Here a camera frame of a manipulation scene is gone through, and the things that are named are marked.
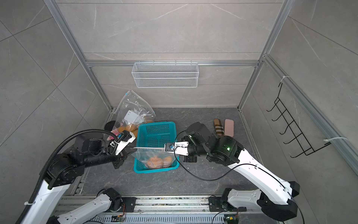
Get pink rectangular box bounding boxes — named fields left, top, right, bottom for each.
left=224, top=119, right=235, bottom=138

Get black wire hook rack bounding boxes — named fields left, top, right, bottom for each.
left=266, top=83, right=331, bottom=159

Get white wire mesh shelf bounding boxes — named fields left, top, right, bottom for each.
left=131, top=62, right=200, bottom=88

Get pink dotted clear bag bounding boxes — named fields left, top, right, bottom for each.
left=131, top=147, right=176, bottom=169

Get teal plastic basket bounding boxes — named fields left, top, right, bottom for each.
left=133, top=121, right=179, bottom=174

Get brown cylindrical bottle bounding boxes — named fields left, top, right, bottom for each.
left=213, top=119, right=224, bottom=136

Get black corrugated cable hose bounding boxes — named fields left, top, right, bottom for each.
left=15, top=128, right=119, bottom=224

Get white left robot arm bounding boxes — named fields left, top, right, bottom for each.
left=16, top=133, right=135, bottom=224

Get plush doll pink black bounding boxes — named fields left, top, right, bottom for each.
left=104, top=120, right=119, bottom=136

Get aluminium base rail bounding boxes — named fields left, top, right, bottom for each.
left=57, top=194, right=289, bottom=224

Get smooth brown potato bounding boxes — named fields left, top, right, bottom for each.
left=117, top=126, right=131, bottom=133

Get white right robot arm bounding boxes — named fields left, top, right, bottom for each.
left=174, top=122, right=301, bottom=222

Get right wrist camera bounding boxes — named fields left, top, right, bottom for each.
left=165, top=141, right=189, bottom=156

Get wrinkled brown potato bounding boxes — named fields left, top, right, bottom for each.
left=163, top=156, right=173, bottom=168

